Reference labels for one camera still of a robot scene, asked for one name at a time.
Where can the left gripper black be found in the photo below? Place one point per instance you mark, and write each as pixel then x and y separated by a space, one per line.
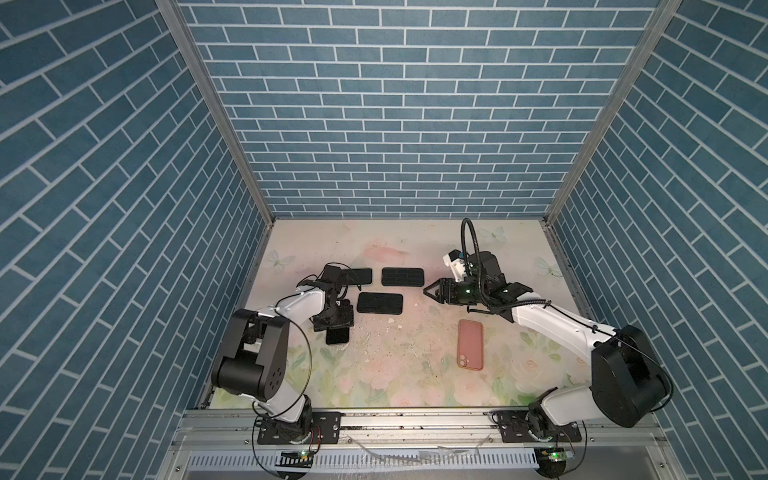
pixel 347 317

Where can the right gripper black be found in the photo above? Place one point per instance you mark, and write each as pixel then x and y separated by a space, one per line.
pixel 444 283

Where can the black phone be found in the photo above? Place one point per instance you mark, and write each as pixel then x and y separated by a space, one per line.
pixel 380 303
pixel 337 336
pixel 402 277

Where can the blue phone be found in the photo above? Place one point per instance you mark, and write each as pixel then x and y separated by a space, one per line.
pixel 358 276

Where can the pink phone case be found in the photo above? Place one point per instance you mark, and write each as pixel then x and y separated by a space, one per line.
pixel 470 345

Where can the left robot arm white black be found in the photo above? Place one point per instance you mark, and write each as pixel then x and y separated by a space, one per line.
pixel 251 360

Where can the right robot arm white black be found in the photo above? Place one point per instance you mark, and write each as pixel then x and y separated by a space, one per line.
pixel 626 380

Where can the left controller board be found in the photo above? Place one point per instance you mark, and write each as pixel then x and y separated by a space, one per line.
pixel 294 459

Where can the controller board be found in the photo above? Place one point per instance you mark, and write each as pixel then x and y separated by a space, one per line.
pixel 294 459
pixel 552 462

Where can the right controller board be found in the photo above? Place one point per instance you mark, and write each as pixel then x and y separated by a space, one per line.
pixel 552 462

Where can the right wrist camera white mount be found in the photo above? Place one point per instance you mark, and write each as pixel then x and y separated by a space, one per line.
pixel 457 264

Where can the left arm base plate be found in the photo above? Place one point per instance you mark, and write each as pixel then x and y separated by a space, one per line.
pixel 325 424

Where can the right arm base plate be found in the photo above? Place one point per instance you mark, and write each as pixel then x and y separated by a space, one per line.
pixel 521 425

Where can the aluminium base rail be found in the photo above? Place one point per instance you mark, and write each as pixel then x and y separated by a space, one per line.
pixel 412 443

